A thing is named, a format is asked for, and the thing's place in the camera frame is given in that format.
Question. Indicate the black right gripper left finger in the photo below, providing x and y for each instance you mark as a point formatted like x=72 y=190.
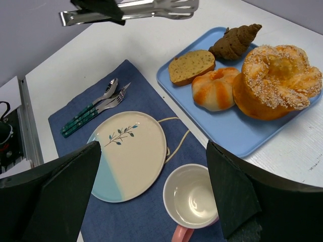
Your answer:
x=48 y=202

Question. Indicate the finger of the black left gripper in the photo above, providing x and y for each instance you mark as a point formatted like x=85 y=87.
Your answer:
x=103 y=10

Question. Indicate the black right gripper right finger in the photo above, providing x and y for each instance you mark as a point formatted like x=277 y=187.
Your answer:
x=256 y=205

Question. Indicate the stainless steel tongs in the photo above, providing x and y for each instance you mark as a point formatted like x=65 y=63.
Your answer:
x=174 y=10

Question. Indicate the brown chocolate croissant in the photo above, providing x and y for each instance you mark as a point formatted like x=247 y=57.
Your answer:
x=235 y=42

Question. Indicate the yellow bread slice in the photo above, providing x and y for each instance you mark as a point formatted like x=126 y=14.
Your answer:
x=184 y=69

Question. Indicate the pink mug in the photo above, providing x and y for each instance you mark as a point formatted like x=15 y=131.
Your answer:
x=188 y=199

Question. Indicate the light blue tray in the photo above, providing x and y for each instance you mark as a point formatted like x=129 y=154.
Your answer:
x=231 y=128

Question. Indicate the blue cloth placemat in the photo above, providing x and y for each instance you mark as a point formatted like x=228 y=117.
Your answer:
x=143 y=218

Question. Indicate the cream and blue plate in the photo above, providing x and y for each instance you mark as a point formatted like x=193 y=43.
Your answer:
x=133 y=153

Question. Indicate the orange striped round bun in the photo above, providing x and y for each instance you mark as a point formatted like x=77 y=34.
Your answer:
x=214 y=90

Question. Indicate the sugar-topped tall orange bun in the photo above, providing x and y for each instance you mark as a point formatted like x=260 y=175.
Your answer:
x=274 y=81

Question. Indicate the aluminium frame rail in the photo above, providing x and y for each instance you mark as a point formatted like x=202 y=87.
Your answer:
x=29 y=134

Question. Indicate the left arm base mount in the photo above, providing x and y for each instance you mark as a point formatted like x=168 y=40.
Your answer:
x=11 y=139

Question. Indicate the spoon with green handle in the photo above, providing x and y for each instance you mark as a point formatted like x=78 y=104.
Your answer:
x=107 y=94

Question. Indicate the fork with green handle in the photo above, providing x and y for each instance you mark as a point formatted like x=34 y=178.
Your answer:
x=95 y=111

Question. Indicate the knife with green handle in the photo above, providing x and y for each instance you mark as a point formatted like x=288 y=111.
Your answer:
x=94 y=109

